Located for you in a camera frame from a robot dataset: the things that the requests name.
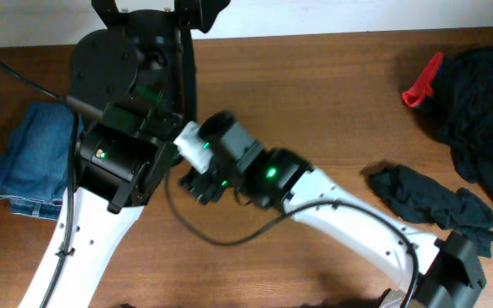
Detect crumpled dark green-black cloth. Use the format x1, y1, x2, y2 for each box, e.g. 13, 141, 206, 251
367, 164, 493, 258

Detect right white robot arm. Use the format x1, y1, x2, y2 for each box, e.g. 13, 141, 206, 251
174, 111, 486, 308

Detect black garment with red trim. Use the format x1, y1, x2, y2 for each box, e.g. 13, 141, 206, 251
401, 46, 493, 201

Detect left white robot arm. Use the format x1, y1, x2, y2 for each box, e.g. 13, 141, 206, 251
21, 0, 229, 307

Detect folded blue denim jeans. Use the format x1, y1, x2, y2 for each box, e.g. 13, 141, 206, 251
0, 103, 74, 220

